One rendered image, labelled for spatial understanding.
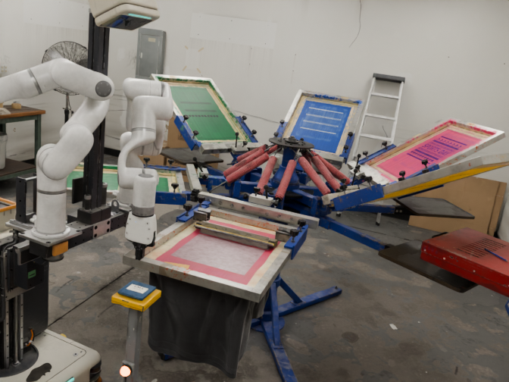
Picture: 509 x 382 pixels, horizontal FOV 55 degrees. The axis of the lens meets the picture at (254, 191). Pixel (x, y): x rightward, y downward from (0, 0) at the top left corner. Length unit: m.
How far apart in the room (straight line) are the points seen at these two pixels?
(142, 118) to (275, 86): 4.89
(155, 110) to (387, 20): 4.85
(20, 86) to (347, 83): 5.07
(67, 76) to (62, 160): 0.26
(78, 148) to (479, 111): 5.31
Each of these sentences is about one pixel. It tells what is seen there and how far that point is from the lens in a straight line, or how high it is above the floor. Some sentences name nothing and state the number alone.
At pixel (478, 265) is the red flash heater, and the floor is 1.10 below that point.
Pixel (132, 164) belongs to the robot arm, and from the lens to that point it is 2.07.
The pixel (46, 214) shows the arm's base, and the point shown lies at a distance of 1.79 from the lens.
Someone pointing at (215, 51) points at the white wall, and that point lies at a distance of 6.82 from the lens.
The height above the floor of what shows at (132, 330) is 0.81.
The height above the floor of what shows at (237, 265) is 0.95.
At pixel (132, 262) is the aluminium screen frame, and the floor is 0.97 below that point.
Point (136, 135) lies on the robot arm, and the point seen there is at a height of 1.51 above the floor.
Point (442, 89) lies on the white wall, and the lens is 6.31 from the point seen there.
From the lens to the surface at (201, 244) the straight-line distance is 2.27.
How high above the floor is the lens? 1.85
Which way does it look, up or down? 16 degrees down
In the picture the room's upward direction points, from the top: 8 degrees clockwise
